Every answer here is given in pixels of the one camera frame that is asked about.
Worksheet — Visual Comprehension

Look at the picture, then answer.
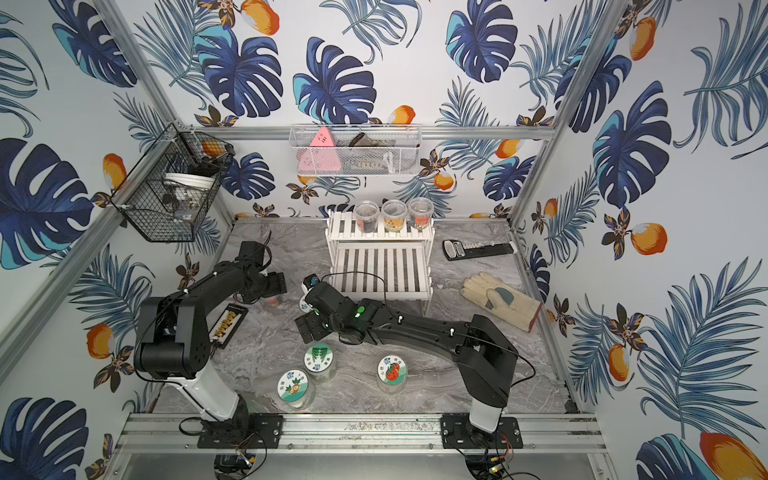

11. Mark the strawberry lid seed jar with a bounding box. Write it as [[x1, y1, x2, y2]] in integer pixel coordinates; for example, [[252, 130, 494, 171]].
[[376, 355, 408, 394]]

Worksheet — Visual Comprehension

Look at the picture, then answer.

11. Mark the white slatted wooden shelf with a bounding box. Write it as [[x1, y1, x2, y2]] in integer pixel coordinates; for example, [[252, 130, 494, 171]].
[[325, 212, 435, 315]]

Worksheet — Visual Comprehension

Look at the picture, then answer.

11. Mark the clear lidless jar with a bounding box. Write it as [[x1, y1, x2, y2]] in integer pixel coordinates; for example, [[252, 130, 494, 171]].
[[353, 200, 380, 234]]

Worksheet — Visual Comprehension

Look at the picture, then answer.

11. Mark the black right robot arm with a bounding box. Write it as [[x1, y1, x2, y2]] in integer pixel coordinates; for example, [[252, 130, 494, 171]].
[[295, 275, 520, 434]]

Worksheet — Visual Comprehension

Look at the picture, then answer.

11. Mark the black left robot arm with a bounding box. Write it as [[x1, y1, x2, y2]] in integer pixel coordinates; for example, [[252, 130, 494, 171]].
[[133, 240, 286, 422]]

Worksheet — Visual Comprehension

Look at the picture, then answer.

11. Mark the carrot lid seed jar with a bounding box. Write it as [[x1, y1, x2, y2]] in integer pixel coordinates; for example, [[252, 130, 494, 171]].
[[277, 369, 314, 409]]

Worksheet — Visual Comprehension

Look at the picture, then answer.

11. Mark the green tree lid jar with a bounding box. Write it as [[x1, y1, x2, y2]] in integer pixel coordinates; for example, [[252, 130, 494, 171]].
[[304, 343, 337, 383]]

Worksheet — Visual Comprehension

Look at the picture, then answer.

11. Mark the white bowl in basket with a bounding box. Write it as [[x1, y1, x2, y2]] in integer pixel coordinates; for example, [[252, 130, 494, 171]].
[[164, 173, 214, 190]]

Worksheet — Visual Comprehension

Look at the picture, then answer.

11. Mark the pink triangle object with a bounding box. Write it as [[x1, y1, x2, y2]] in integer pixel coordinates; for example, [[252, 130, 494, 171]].
[[297, 127, 342, 176]]

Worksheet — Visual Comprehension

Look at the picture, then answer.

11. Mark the black remote control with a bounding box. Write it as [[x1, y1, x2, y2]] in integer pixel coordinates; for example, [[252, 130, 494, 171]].
[[441, 239, 517, 261]]

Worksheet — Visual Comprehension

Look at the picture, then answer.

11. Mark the beige work glove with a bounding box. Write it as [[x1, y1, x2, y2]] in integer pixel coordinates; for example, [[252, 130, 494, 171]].
[[460, 272, 542, 333]]

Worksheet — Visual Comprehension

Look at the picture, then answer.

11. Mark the black charging board with wires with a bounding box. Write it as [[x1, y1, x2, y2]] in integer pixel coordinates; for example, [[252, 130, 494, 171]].
[[209, 303, 248, 349]]

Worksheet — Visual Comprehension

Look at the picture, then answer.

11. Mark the black wire basket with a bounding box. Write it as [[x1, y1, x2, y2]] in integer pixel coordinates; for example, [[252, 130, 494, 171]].
[[110, 124, 234, 243]]

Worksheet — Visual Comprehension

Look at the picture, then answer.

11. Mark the clear wall-mounted tray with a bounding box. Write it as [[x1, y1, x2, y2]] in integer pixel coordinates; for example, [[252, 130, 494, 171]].
[[289, 124, 422, 177]]

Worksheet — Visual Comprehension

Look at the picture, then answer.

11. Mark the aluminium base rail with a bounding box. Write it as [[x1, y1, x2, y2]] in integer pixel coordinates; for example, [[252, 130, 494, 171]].
[[115, 414, 608, 455]]

